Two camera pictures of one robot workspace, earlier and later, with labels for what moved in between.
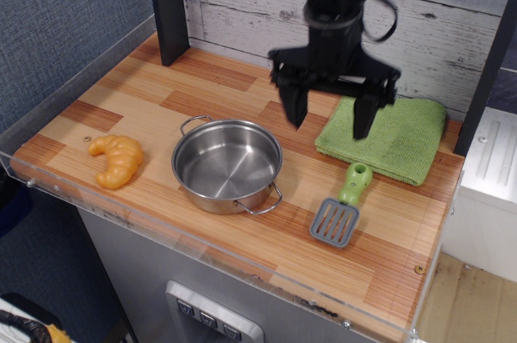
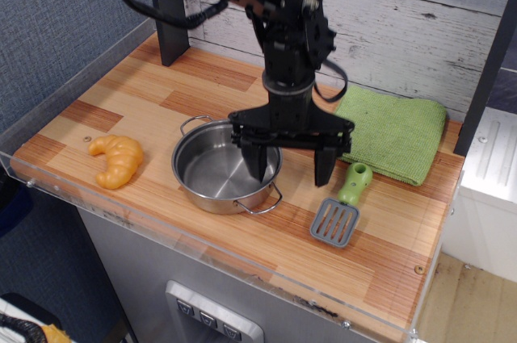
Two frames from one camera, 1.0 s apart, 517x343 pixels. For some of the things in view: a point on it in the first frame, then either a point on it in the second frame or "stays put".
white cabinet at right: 481,222 stays put
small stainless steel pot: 220,165 stays put
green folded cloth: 401,143 stays put
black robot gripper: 334,60 -> 294,119
